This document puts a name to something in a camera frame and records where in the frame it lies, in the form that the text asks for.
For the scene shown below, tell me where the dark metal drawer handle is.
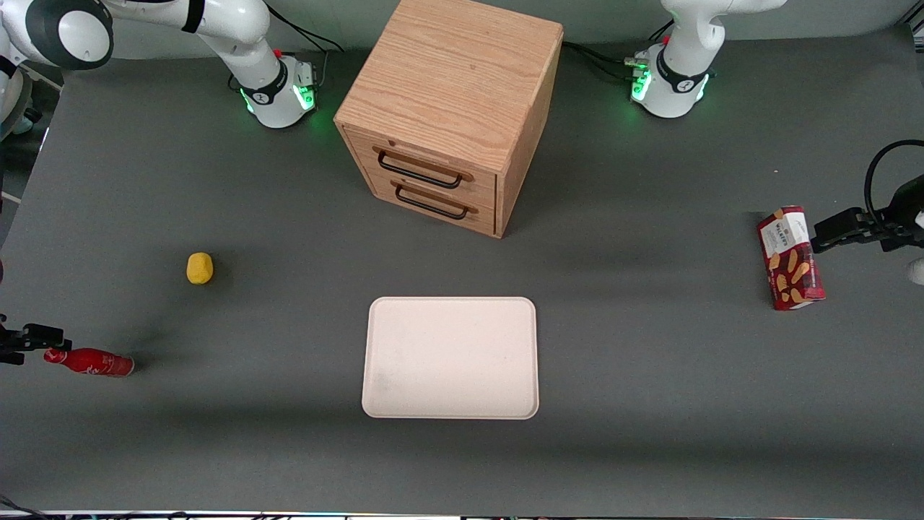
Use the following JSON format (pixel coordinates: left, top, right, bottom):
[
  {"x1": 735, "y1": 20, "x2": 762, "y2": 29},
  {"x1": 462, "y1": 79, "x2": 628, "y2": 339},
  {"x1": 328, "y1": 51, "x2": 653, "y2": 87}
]
[
  {"x1": 390, "y1": 181, "x2": 479, "y2": 220},
  {"x1": 372, "y1": 144, "x2": 476, "y2": 190}
]

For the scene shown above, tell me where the wooden drawer cabinet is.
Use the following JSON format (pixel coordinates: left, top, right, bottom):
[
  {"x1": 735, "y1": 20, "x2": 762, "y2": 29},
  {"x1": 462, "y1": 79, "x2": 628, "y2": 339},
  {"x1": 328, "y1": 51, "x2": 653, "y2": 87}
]
[{"x1": 334, "y1": 0, "x2": 565, "y2": 239}]

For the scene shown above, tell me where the wooden drawer front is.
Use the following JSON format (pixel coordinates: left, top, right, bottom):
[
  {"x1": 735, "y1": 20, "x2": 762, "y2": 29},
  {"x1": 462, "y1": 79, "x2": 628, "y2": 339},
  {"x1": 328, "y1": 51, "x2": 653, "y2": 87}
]
[
  {"x1": 359, "y1": 168, "x2": 499, "y2": 238},
  {"x1": 341, "y1": 126, "x2": 499, "y2": 207}
]

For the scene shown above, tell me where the small yellow lemon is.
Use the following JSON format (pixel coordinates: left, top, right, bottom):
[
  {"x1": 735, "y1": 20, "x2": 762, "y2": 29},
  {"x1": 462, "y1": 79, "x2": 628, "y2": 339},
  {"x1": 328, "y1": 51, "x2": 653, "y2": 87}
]
[{"x1": 186, "y1": 251, "x2": 215, "y2": 286}]

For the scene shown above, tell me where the black looped gripper cable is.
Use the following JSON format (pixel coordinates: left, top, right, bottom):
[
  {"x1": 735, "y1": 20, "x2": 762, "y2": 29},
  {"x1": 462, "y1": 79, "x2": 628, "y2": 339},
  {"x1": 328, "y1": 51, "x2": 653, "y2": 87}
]
[{"x1": 864, "y1": 140, "x2": 924, "y2": 225}]

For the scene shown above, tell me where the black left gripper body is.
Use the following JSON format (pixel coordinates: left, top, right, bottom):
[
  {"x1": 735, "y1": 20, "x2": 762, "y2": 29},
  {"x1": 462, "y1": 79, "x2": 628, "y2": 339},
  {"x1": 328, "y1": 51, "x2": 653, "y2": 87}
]
[{"x1": 877, "y1": 175, "x2": 924, "y2": 233}]

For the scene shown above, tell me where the red coke bottle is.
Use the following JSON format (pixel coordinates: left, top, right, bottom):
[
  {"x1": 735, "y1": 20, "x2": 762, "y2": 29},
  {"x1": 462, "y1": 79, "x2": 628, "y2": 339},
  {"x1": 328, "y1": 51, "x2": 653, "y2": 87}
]
[{"x1": 43, "y1": 347, "x2": 136, "y2": 378}]

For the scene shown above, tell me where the red tartan cookie box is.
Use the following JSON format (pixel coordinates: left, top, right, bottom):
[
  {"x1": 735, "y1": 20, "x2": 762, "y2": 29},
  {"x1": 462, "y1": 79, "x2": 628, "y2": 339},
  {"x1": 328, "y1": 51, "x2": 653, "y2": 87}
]
[{"x1": 757, "y1": 205, "x2": 827, "y2": 311}]

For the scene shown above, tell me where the black arm base cable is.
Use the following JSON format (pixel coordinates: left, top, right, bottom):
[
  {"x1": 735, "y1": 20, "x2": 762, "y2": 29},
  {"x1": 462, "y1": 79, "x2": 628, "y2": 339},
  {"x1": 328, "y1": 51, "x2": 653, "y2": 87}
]
[
  {"x1": 263, "y1": 4, "x2": 346, "y2": 91},
  {"x1": 562, "y1": 20, "x2": 676, "y2": 82}
]

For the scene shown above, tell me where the cream plastic tray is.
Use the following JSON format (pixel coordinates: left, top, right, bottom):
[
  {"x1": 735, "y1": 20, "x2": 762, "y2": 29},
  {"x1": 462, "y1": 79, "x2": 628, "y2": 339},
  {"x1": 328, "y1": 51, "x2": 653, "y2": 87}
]
[{"x1": 361, "y1": 296, "x2": 541, "y2": 420}]

